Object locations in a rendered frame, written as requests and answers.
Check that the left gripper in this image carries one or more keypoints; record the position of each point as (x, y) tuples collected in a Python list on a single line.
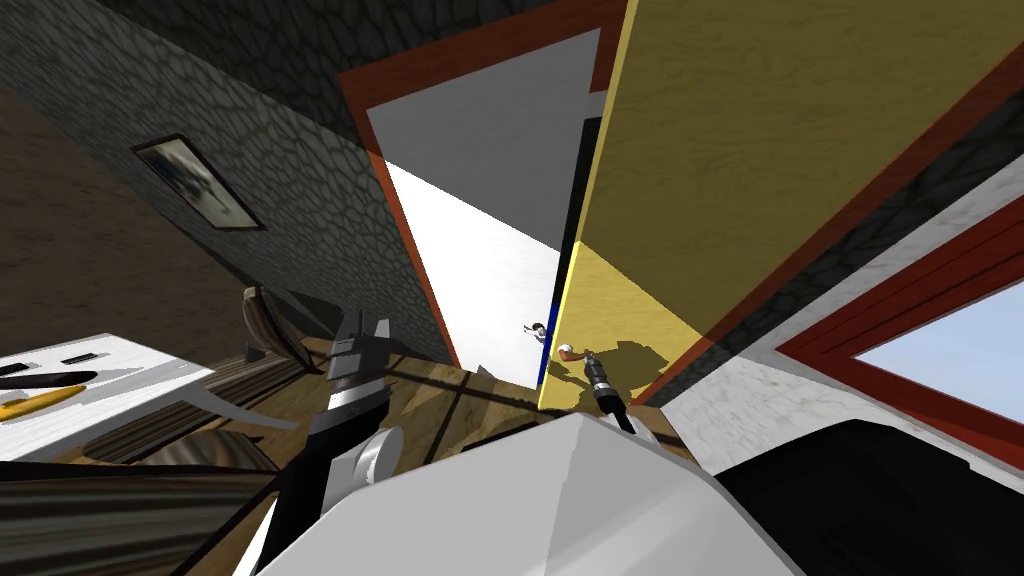
[(357, 370)]

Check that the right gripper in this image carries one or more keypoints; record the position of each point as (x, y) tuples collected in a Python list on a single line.
[(594, 371)]

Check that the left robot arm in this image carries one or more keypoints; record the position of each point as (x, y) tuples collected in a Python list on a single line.
[(300, 496)]

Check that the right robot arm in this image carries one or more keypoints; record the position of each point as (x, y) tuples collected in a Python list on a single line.
[(880, 500)]

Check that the dark brown chair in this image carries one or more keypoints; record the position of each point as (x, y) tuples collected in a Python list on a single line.
[(268, 328)]

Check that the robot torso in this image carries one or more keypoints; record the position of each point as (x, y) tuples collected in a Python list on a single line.
[(512, 504)]

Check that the yellow wooden door leaf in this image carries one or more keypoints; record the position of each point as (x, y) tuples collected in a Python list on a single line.
[(720, 160)]

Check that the red framed window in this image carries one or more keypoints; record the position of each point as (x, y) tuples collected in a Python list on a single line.
[(944, 352)]

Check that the dark framed wall picture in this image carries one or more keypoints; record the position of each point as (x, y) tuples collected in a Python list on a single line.
[(196, 182)]

